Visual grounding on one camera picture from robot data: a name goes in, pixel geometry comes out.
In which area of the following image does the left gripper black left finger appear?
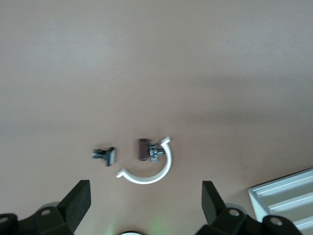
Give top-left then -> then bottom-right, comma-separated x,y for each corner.
0,180 -> 92,235

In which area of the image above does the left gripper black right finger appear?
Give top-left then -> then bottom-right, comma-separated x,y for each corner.
195,180 -> 304,235

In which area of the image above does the white semicircular pipe clamp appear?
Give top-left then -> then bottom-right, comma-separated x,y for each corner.
115,136 -> 173,185

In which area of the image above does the white ribbed tray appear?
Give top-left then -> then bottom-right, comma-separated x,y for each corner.
248,167 -> 313,235

